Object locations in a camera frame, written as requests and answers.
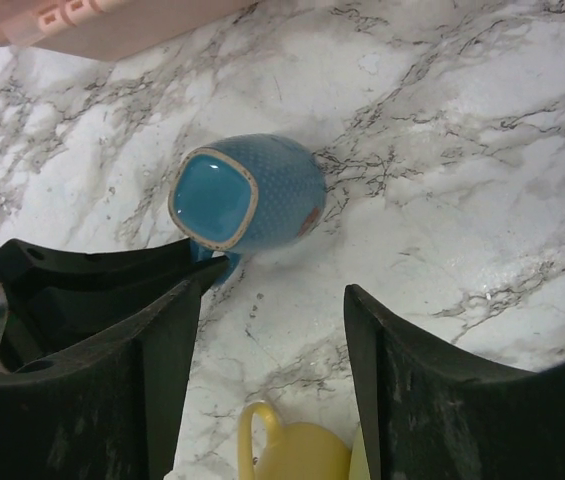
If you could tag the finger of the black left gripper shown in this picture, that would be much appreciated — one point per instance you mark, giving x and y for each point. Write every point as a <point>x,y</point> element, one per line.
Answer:
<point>57,299</point>

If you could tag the blue dotted mug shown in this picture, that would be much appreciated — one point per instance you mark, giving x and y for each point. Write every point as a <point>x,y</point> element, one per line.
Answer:
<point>244,194</point>

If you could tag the pink plastic storage box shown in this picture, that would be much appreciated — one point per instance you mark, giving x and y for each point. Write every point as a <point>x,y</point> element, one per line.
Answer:
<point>105,30</point>

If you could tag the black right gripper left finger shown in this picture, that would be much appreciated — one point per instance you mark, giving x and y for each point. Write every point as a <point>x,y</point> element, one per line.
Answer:
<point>109,407</point>

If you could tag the yellow mug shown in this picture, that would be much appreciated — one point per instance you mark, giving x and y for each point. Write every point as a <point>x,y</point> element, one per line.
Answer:
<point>297,450</point>

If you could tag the lime green faceted mug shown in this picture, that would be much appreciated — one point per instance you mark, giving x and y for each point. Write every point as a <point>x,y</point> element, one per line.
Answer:
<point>359,469</point>

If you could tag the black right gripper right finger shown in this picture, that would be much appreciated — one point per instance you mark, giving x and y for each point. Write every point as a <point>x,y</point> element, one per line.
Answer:
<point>430,410</point>

